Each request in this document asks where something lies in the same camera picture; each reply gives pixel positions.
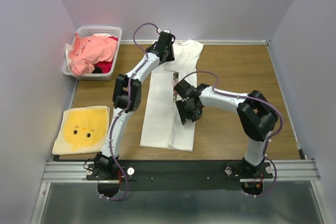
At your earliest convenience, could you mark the white floral print t-shirt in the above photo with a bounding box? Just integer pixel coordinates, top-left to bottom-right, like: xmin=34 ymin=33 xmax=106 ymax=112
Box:
xmin=140 ymin=40 xmax=204 ymax=152

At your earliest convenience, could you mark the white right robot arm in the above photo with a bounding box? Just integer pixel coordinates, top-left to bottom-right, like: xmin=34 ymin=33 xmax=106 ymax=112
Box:
xmin=174 ymin=80 xmax=279 ymax=178

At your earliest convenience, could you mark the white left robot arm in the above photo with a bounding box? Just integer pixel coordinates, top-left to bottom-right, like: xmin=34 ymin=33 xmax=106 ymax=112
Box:
xmin=94 ymin=30 xmax=175 ymax=179

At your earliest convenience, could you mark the red garment in basket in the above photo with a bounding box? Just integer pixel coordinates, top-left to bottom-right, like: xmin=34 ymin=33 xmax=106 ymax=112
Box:
xmin=92 ymin=36 xmax=119 ymax=73

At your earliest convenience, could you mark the pink t-shirt in basket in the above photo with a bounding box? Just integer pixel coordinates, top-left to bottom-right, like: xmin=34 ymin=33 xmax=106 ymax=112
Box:
xmin=65 ymin=33 xmax=113 ymax=76

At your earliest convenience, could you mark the white plastic laundry basket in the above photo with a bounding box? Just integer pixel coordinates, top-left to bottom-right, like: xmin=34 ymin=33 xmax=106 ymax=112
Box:
xmin=62 ymin=26 xmax=122 ymax=81

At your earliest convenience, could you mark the folded yellow chick t-shirt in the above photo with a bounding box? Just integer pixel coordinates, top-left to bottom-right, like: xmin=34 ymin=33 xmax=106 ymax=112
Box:
xmin=52 ymin=106 xmax=110 ymax=155

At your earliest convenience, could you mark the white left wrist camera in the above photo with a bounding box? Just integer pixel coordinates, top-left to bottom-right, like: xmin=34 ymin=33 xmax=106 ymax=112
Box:
xmin=156 ymin=28 xmax=171 ymax=34

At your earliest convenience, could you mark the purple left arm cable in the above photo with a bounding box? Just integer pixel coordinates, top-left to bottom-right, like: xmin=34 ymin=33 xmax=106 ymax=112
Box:
xmin=98 ymin=22 xmax=162 ymax=202

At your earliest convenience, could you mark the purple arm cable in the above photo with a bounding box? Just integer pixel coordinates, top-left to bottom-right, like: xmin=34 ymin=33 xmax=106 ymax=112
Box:
xmin=98 ymin=22 xmax=162 ymax=202
xmin=178 ymin=70 xmax=285 ymax=200

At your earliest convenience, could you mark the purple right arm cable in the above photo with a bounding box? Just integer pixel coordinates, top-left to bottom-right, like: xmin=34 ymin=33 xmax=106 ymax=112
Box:
xmin=178 ymin=70 xmax=285 ymax=200

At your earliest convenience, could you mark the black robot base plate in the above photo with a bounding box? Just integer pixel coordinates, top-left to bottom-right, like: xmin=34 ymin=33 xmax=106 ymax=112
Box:
xmin=86 ymin=160 xmax=273 ymax=193

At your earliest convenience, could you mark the aluminium front rail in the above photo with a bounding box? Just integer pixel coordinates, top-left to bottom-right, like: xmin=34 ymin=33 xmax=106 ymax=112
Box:
xmin=42 ymin=159 xmax=321 ymax=183

